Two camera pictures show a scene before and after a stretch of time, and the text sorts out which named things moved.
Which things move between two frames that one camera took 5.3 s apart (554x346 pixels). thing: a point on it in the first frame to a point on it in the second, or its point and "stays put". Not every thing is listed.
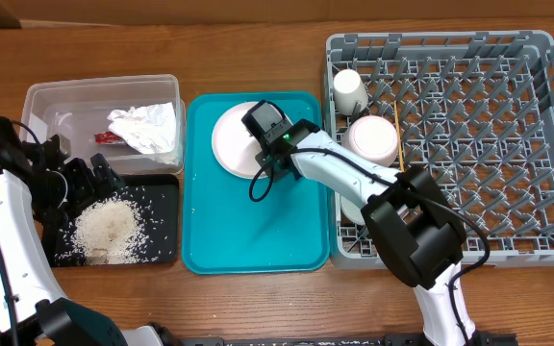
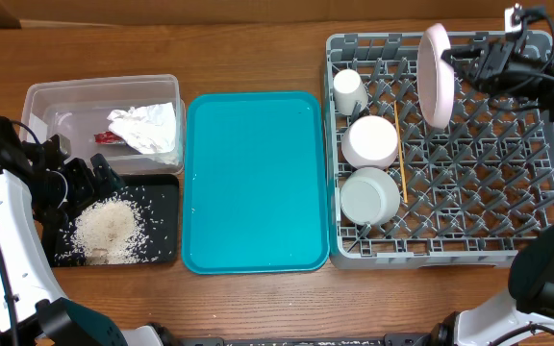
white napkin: x=150 y=128 stays put
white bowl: x=373 y=137 stays put
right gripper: x=279 y=173 to x=474 y=79
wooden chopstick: x=400 y=136 stays put
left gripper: x=87 y=189 stays put
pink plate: x=233 y=149 to x=436 y=79
